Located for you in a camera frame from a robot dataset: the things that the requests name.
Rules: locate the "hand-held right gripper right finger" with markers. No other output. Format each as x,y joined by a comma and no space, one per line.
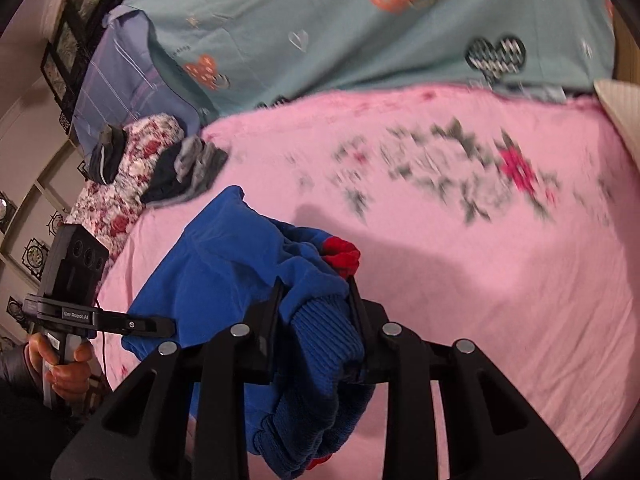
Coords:
362,325

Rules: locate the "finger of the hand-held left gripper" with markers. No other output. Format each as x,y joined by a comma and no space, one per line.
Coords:
140,325

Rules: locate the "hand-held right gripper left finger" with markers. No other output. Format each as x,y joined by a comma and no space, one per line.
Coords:
267,325

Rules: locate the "blue sweater with red trim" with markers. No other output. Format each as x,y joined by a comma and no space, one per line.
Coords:
225,260

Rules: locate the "person's left forearm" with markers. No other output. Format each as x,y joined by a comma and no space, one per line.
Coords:
15,365

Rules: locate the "person's left hand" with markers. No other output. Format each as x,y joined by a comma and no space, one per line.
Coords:
70,375

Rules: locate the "pink floral blanket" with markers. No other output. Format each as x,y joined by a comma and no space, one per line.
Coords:
425,285

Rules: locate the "dark folded garment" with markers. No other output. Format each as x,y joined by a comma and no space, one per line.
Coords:
107,157

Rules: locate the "red floral white cloth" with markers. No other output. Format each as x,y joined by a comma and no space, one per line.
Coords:
135,160

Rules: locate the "dark grey clothes pile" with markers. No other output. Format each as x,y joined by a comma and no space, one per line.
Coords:
190,170

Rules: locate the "person's dark clothing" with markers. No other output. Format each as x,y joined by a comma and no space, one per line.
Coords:
35,435

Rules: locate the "purple pillow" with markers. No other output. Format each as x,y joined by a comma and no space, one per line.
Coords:
125,85

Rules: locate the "teal printed bedsheet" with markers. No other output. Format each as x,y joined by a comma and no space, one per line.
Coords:
325,35

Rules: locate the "black framed wall panel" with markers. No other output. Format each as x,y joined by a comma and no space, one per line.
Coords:
75,30

